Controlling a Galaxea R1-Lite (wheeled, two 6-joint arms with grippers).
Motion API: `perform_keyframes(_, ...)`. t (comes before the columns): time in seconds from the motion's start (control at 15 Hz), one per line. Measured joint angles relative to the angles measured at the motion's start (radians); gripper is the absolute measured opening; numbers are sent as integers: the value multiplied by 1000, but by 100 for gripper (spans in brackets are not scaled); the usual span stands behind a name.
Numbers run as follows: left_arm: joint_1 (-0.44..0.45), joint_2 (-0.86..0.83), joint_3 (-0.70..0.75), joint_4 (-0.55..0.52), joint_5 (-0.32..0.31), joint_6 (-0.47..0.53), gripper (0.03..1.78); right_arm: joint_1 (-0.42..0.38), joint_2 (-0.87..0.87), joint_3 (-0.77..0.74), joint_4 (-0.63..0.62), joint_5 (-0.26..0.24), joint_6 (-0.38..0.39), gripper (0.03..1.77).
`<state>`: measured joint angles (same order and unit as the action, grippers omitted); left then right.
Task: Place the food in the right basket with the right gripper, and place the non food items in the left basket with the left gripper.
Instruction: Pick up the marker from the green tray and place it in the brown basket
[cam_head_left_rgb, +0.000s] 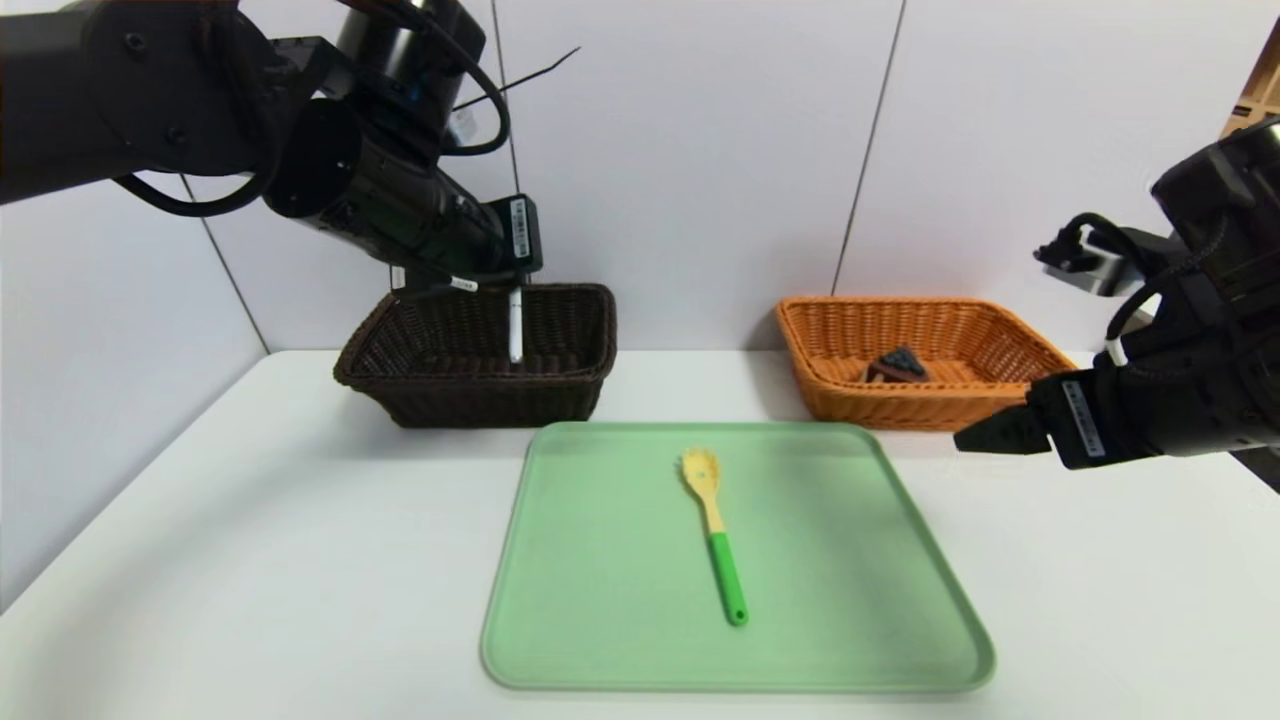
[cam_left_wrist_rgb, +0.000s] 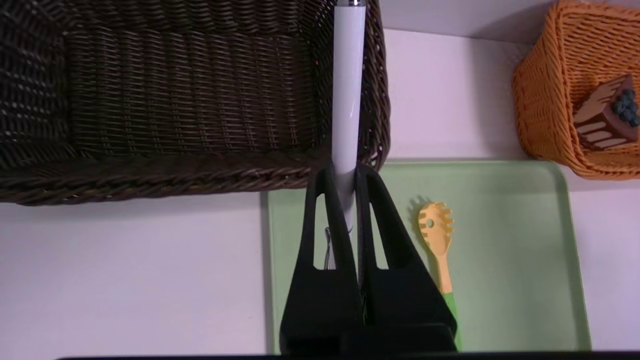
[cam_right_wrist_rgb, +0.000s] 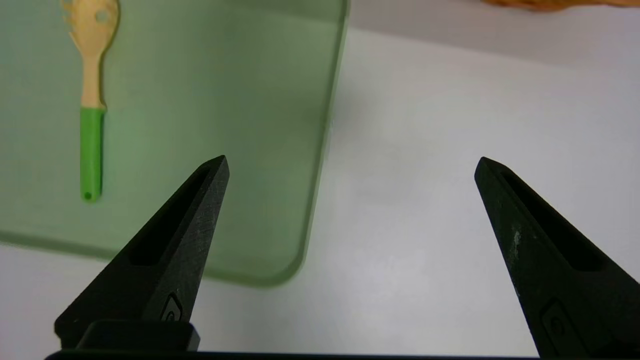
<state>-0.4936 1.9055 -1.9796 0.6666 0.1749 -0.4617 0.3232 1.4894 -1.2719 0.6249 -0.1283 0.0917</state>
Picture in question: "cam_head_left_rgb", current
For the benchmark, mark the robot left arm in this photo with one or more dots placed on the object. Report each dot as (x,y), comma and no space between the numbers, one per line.
(100,90)

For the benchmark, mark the wooden shelf cabinet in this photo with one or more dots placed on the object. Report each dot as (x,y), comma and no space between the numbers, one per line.
(1255,95)

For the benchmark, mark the chocolate blueberry cake slice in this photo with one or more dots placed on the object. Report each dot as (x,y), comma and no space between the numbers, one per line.
(897,366)

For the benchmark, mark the white pen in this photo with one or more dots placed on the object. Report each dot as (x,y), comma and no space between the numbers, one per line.
(516,330)

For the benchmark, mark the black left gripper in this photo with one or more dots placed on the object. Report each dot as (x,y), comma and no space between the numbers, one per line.
(522,233)

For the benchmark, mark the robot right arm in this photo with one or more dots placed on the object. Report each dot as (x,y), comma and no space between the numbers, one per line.
(1230,200)

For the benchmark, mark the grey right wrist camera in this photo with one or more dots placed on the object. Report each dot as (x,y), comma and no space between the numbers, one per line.
(1110,270)

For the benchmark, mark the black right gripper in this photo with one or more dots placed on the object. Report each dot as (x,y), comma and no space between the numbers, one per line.
(1078,418)

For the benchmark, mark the orange wicker basket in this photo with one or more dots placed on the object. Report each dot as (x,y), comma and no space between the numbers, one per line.
(900,410)

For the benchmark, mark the light green plastic tray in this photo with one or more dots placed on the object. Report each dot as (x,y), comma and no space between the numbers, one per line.
(620,630)

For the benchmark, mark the dark brown wicker basket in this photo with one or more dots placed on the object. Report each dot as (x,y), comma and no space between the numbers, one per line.
(470,400)

